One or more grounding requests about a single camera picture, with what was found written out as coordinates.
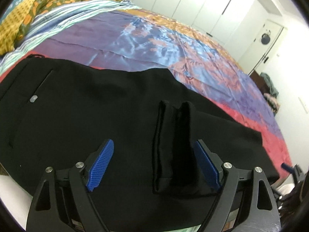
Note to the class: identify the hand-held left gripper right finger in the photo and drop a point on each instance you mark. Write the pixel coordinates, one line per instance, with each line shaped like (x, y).
(208, 165)

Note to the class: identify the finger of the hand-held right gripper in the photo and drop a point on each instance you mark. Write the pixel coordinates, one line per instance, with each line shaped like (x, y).
(286, 167)

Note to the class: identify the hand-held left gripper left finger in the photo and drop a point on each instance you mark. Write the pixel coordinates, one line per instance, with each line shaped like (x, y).
(101, 164)

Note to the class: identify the black pants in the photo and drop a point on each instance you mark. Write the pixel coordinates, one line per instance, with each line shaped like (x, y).
(96, 101)

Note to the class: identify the pile of mixed clothes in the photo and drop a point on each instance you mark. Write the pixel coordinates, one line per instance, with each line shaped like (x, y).
(272, 102)

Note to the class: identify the grey-green crumpled garment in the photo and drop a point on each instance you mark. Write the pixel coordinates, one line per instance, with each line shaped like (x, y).
(270, 84)

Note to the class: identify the dark wooden nightstand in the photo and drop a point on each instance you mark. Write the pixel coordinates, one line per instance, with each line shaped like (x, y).
(257, 78)

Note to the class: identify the white door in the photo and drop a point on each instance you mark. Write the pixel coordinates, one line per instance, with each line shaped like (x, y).
(256, 53)

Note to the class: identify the colourful striped satin bedspread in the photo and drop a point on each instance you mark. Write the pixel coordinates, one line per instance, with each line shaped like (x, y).
(169, 53)

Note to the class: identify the dark round door hanging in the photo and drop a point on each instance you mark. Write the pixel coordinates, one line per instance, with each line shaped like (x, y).
(265, 38)

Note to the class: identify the yellow floral blanket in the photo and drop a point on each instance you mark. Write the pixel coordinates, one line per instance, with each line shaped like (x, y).
(14, 29)

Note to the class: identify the white wardrobe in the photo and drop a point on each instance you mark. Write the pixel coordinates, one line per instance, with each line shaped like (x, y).
(193, 4)

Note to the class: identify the white wall plate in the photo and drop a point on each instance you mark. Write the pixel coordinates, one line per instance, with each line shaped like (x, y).
(303, 104)

